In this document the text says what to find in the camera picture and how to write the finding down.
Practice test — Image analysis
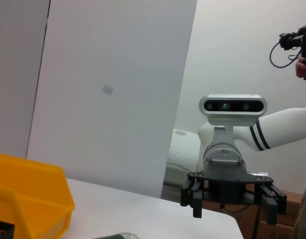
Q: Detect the black video camera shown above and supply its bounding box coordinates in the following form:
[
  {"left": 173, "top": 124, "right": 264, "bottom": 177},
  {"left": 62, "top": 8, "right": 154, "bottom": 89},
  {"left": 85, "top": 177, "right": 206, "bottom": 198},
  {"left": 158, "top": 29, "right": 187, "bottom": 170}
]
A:
[{"left": 279, "top": 23, "right": 306, "bottom": 67}]

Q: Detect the white partition board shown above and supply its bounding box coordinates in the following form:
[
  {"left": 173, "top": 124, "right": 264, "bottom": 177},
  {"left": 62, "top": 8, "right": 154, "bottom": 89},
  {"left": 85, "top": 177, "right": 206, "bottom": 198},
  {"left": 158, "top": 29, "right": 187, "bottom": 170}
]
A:
[{"left": 25, "top": 0, "right": 198, "bottom": 200}]

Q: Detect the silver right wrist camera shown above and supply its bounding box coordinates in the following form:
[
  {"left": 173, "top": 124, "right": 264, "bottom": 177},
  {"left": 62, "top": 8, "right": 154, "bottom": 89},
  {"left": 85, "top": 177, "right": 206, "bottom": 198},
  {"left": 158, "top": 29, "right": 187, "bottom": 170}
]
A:
[{"left": 198, "top": 94, "right": 268, "bottom": 126}]

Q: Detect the person's grey-brown clothing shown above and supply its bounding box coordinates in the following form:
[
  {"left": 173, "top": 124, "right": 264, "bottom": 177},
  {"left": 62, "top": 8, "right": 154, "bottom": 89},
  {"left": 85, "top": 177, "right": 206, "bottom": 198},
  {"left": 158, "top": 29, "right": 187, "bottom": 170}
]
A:
[{"left": 291, "top": 171, "right": 306, "bottom": 239}]

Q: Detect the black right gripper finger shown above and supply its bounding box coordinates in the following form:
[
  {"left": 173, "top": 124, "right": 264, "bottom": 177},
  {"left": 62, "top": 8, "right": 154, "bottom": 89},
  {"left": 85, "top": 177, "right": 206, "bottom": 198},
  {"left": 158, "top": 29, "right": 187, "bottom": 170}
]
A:
[
  {"left": 180, "top": 178, "right": 206, "bottom": 219},
  {"left": 254, "top": 183, "right": 288, "bottom": 225}
]

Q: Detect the black mesh pen holder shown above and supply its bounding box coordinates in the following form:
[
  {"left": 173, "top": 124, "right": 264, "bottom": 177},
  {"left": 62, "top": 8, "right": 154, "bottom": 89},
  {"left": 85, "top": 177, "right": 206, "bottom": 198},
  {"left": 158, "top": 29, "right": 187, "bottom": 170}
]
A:
[{"left": 0, "top": 219, "right": 15, "bottom": 239}]

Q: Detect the brown cardboard box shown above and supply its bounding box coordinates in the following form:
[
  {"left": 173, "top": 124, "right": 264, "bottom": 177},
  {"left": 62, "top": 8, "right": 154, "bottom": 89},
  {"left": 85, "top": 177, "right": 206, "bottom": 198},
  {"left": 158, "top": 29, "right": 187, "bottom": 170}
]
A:
[
  {"left": 236, "top": 219, "right": 298, "bottom": 239},
  {"left": 163, "top": 183, "right": 305, "bottom": 225}
]

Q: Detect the white ribbed machine housing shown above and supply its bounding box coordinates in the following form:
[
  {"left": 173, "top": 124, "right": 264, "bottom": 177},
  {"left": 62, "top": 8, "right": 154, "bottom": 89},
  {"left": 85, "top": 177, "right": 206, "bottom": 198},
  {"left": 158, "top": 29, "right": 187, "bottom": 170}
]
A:
[{"left": 164, "top": 128, "right": 206, "bottom": 186}]

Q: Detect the blue video camera cable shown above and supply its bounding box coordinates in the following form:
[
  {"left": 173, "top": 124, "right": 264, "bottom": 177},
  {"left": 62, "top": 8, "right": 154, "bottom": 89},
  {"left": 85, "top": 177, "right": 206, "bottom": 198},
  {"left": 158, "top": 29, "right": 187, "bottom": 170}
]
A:
[{"left": 269, "top": 41, "right": 304, "bottom": 69}]

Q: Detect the person's hand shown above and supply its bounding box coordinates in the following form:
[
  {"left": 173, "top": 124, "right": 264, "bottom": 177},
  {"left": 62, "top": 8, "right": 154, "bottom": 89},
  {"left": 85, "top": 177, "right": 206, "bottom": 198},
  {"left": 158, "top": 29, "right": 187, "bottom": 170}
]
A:
[{"left": 295, "top": 57, "right": 306, "bottom": 83}]

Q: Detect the yellow plastic bin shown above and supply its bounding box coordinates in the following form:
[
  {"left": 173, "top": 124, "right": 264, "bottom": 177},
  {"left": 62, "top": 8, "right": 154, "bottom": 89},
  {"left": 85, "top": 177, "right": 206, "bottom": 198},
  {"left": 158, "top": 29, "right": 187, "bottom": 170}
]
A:
[{"left": 0, "top": 152, "right": 76, "bottom": 239}]

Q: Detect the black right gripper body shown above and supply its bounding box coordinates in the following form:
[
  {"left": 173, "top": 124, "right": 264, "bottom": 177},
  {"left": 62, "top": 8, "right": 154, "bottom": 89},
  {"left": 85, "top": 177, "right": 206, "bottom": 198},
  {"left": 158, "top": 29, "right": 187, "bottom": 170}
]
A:
[{"left": 187, "top": 171, "right": 275, "bottom": 206}]

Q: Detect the clear green-label water bottle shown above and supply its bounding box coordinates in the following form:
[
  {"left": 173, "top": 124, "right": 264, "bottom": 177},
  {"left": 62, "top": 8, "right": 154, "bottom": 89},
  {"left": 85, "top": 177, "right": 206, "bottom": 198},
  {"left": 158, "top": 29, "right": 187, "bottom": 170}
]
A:
[{"left": 92, "top": 231, "right": 142, "bottom": 239}]

